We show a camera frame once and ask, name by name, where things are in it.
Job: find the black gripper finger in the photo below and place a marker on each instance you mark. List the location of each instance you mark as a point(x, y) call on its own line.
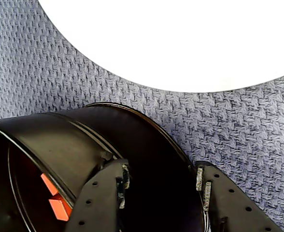
point(233, 212)
point(96, 205)

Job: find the red cube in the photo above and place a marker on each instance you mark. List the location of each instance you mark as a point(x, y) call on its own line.
point(60, 209)
point(49, 184)

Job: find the white round plate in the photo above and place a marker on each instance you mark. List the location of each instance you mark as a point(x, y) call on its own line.
point(168, 36)

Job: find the black metal bucket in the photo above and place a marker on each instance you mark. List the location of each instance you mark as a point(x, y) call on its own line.
point(60, 145)

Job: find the blue woven table cloth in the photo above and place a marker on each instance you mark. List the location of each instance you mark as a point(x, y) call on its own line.
point(23, 72)

